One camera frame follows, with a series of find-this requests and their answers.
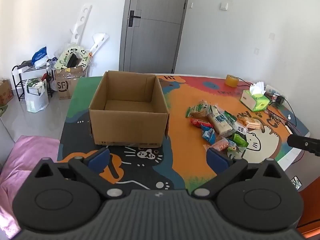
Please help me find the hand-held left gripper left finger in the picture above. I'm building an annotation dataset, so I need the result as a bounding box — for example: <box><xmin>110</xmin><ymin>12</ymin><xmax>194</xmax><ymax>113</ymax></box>
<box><xmin>32</xmin><ymin>147</ymin><xmax>130</xmax><ymax>201</ymax></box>

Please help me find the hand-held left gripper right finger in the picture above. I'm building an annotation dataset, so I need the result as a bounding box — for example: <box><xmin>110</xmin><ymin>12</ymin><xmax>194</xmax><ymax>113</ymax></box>
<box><xmin>191</xmin><ymin>148</ymin><xmax>287</xmax><ymax>200</ymax></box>

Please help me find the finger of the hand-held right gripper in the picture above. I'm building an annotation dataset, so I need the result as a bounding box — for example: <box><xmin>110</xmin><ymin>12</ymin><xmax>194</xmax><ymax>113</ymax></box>
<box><xmin>287</xmin><ymin>134</ymin><xmax>320</xmax><ymax>157</ymax></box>

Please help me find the pink orange snack packet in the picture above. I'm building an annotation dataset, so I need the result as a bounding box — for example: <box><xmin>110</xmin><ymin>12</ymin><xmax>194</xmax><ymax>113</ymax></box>
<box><xmin>209</xmin><ymin>138</ymin><xmax>229</xmax><ymax>152</ymax></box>

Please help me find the clear green-printed snack packet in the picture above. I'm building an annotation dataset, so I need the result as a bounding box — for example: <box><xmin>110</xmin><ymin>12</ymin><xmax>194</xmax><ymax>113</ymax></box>
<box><xmin>226</xmin><ymin>140</ymin><xmax>247</xmax><ymax>159</ymax></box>

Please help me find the blue snack packet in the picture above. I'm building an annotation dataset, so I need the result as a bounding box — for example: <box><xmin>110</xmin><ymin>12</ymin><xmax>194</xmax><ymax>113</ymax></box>
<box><xmin>201</xmin><ymin>124</ymin><xmax>216</xmax><ymax>143</ymax></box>

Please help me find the bright green snack packet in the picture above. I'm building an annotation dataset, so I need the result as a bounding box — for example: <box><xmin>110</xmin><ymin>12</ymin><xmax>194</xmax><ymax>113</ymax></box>
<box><xmin>231</xmin><ymin>133</ymin><xmax>249</xmax><ymax>147</ymax></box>

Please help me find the dark green snack packet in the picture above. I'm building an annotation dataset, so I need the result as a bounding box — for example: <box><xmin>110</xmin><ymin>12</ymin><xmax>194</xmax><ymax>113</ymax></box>
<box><xmin>222</xmin><ymin>110</ymin><xmax>248</xmax><ymax>137</ymax></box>

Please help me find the long white bread packet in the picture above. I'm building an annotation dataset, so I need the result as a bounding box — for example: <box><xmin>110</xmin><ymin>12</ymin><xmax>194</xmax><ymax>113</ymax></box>
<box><xmin>207</xmin><ymin>105</ymin><xmax>237</xmax><ymax>138</ymax></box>

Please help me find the red snack packet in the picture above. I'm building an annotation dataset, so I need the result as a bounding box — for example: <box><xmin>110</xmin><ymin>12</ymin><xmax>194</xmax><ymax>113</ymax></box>
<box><xmin>190</xmin><ymin>118</ymin><xmax>212</xmax><ymax>128</ymax></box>

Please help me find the orange biscuit packet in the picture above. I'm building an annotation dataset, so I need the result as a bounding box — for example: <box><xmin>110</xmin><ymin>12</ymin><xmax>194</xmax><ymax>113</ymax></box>
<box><xmin>237</xmin><ymin>116</ymin><xmax>264</xmax><ymax>132</ymax></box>

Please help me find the green white cracker packet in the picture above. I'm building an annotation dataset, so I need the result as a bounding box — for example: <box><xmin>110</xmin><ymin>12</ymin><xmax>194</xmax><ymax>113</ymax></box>
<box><xmin>185</xmin><ymin>100</ymin><xmax>210</xmax><ymax>118</ymax></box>

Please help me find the smartphone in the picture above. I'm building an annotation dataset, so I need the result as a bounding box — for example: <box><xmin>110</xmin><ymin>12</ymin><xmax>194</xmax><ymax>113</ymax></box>
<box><xmin>291</xmin><ymin>176</ymin><xmax>303</xmax><ymax>191</ymax></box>

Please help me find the colourful cartoon table mat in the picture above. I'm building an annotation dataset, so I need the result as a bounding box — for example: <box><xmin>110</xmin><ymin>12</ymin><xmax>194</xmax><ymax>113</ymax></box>
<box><xmin>57</xmin><ymin>74</ymin><xmax>310</xmax><ymax>191</ymax></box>

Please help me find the white power strip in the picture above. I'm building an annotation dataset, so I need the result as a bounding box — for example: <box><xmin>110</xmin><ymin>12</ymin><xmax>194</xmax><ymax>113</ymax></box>
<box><xmin>264</xmin><ymin>85</ymin><xmax>288</xmax><ymax>100</ymax></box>

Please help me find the green tissue box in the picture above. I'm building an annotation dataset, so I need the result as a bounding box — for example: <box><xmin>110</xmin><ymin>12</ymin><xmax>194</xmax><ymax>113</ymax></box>
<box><xmin>240</xmin><ymin>81</ymin><xmax>270</xmax><ymax>112</ymax></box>

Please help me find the pink blanket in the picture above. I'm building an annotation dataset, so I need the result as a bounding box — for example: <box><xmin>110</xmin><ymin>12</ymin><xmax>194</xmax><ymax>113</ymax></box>
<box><xmin>0</xmin><ymin>135</ymin><xmax>61</xmax><ymax>238</ymax></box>

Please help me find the yellow tape roll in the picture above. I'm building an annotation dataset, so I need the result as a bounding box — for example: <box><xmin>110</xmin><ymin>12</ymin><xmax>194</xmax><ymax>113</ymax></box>
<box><xmin>226</xmin><ymin>74</ymin><xmax>239</xmax><ymax>87</ymax></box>

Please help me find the taped printed cardboard box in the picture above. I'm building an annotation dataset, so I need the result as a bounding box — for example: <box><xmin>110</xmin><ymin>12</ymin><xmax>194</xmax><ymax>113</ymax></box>
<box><xmin>54</xmin><ymin>66</ymin><xmax>87</xmax><ymax>101</ymax></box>

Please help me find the white plastic bag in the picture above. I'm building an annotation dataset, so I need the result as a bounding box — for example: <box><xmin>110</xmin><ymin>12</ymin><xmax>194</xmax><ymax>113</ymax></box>
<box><xmin>24</xmin><ymin>79</ymin><xmax>49</xmax><ymax>113</ymax></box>

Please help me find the white padded chair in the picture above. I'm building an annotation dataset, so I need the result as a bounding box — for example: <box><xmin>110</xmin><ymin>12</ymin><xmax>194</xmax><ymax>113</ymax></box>
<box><xmin>0</xmin><ymin>120</ymin><xmax>12</xmax><ymax>167</ymax></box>

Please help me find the black shoe rack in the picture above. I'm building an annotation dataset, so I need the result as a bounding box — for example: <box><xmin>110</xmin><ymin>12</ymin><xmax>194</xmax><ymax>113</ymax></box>
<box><xmin>11</xmin><ymin>64</ymin><xmax>54</xmax><ymax>102</ymax></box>

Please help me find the small brown cardboard box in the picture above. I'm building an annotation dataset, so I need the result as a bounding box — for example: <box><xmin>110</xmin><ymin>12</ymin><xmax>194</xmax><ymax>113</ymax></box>
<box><xmin>0</xmin><ymin>79</ymin><xmax>14</xmax><ymax>106</ymax></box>

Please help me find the short white foam board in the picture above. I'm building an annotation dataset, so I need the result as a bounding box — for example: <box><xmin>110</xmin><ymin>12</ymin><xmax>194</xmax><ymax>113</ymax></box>
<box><xmin>89</xmin><ymin>32</ymin><xmax>110</xmax><ymax>55</ymax></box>

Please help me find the blue plastic bag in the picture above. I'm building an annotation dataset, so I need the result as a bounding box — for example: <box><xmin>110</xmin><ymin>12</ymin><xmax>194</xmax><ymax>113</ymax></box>
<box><xmin>32</xmin><ymin>46</ymin><xmax>48</xmax><ymax>64</ymax></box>

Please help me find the tall white foam board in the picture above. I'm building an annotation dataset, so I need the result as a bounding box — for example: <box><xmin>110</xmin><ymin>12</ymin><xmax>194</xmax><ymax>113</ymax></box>
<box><xmin>70</xmin><ymin>4</ymin><xmax>93</xmax><ymax>47</ymax></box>

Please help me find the grey door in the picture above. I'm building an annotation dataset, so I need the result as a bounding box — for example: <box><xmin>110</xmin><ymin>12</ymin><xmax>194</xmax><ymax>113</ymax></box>
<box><xmin>119</xmin><ymin>0</ymin><xmax>192</xmax><ymax>74</ymax></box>

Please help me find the black cable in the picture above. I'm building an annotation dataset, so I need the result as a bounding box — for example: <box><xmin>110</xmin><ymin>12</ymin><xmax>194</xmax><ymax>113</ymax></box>
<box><xmin>237</xmin><ymin>77</ymin><xmax>298</xmax><ymax>128</ymax></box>

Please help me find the panda print ring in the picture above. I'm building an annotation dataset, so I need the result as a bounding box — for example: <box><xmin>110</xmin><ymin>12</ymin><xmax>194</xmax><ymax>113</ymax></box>
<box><xmin>54</xmin><ymin>44</ymin><xmax>91</xmax><ymax>70</ymax></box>

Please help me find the black door handle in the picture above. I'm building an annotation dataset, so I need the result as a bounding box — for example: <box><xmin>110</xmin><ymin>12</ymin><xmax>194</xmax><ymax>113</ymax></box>
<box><xmin>128</xmin><ymin>10</ymin><xmax>142</xmax><ymax>28</ymax></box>

